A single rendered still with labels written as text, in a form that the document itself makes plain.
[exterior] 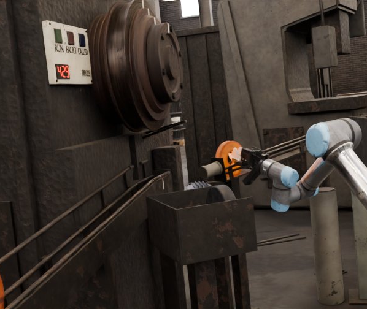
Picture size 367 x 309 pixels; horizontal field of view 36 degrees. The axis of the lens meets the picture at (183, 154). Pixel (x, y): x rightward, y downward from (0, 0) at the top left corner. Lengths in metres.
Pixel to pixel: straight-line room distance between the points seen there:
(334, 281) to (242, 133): 2.36
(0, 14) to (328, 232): 1.65
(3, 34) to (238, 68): 3.24
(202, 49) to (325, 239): 3.96
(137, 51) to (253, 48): 2.90
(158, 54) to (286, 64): 2.82
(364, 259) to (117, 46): 1.49
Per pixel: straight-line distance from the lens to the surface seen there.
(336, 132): 2.05
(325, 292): 2.69
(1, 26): 1.72
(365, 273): 2.71
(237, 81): 4.78
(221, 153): 2.45
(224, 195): 1.42
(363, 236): 2.67
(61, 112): 1.73
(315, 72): 8.55
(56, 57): 1.70
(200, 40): 6.26
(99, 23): 1.99
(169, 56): 1.99
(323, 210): 2.59
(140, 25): 1.95
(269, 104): 4.68
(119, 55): 1.86
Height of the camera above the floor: 0.97
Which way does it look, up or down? 5 degrees down
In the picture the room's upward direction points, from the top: 6 degrees counter-clockwise
